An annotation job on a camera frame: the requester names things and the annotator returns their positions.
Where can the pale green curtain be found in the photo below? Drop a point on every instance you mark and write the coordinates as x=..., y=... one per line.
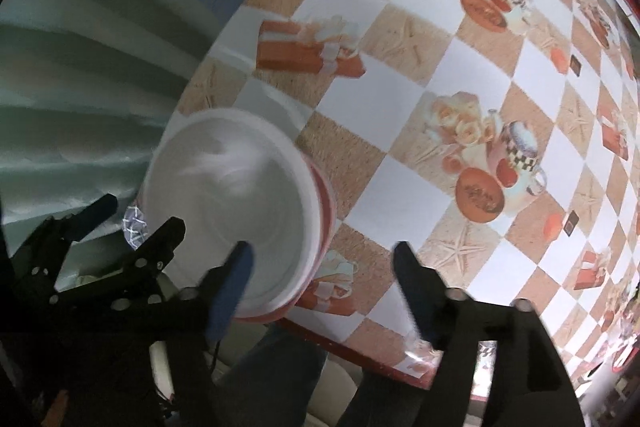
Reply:
x=75, y=82

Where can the checkered printed tablecloth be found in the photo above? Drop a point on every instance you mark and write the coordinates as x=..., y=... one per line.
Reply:
x=400, y=57

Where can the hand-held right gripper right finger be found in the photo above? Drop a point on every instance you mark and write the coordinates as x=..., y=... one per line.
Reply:
x=417, y=302

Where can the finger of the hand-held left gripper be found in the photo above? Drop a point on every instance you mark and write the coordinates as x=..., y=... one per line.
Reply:
x=162, y=239
x=92, y=214

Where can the white bowl with red stripes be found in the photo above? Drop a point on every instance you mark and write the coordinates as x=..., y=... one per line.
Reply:
x=225, y=187

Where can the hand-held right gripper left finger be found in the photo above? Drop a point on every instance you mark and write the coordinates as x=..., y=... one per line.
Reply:
x=232, y=287

